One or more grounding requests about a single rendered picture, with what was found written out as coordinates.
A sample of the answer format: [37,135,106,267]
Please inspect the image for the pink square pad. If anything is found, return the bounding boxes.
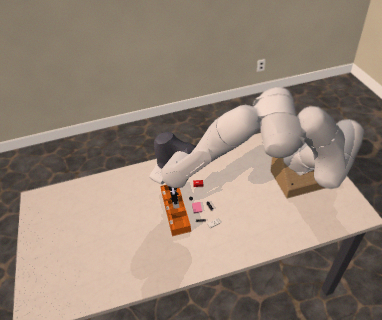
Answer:
[192,202,202,213]

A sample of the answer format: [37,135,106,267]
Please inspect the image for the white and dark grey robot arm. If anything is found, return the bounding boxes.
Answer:
[149,87,365,189]

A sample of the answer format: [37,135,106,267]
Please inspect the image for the white domino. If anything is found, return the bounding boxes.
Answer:
[207,219,220,228]

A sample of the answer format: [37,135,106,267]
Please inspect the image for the red nine-volt battery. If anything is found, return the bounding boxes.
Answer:
[193,180,204,187]

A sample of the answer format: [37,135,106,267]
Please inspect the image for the orange three-compartment bin rack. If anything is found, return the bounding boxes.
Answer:
[160,185,191,236]

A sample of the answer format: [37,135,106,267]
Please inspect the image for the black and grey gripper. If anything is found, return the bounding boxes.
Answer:
[168,186,180,209]

